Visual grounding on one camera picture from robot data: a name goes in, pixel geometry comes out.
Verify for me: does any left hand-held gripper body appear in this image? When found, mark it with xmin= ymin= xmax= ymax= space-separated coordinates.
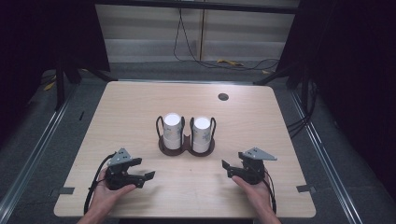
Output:
xmin=104 ymin=147 xmax=138 ymax=191

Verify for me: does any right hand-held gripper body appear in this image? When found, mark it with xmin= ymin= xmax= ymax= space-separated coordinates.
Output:
xmin=241 ymin=147 xmax=278 ymax=186

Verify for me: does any stack of white paper cups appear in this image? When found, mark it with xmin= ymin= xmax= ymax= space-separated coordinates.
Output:
xmin=163 ymin=112 xmax=183 ymax=151
xmin=192 ymin=116 xmax=212 ymax=154

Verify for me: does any dark brown double cup holder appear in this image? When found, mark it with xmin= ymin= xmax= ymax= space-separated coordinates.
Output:
xmin=155 ymin=115 xmax=217 ymax=158

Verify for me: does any person's left hand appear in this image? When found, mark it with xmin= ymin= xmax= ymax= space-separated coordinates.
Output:
xmin=89 ymin=169 xmax=137 ymax=217

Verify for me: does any person's right hand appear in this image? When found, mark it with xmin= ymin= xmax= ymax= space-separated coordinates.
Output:
xmin=231 ymin=175 xmax=276 ymax=217

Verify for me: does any black metal stand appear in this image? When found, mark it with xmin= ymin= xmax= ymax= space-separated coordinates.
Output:
xmin=54 ymin=55 xmax=117 ymax=112
xmin=253 ymin=62 xmax=310 ymax=89

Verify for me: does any yellow strip on floor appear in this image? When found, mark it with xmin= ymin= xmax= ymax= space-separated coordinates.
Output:
xmin=217 ymin=59 xmax=245 ymax=67

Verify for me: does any dark curtain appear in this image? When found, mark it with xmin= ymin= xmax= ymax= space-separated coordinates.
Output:
xmin=276 ymin=0 xmax=396 ymax=200
xmin=0 ymin=0 xmax=110 ymax=147

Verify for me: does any left hand-held gripper cable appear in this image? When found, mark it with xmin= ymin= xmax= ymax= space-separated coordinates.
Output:
xmin=83 ymin=152 xmax=117 ymax=216

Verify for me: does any hand-held gripper cable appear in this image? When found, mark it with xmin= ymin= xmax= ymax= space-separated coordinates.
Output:
xmin=262 ymin=169 xmax=278 ymax=215
xmin=83 ymin=152 xmax=117 ymax=216

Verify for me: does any right hand-held gripper cable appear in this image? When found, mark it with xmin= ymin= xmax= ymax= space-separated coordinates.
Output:
xmin=262 ymin=169 xmax=278 ymax=215

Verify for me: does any metal floor rail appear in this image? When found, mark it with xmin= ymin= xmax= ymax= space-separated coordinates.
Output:
xmin=0 ymin=83 xmax=78 ymax=217
xmin=289 ymin=90 xmax=366 ymax=224

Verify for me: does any black cable bundle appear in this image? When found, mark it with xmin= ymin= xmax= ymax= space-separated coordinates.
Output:
xmin=286 ymin=78 xmax=319 ymax=138

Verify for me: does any black hanging wall cable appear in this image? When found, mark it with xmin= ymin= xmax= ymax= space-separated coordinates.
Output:
xmin=173 ymin=7 xmax=281 ymax=72

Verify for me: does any black horizontal frame bar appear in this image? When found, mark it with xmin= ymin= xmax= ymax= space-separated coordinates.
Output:
xmin=92 ymin=1 xmax=301 ymax=15

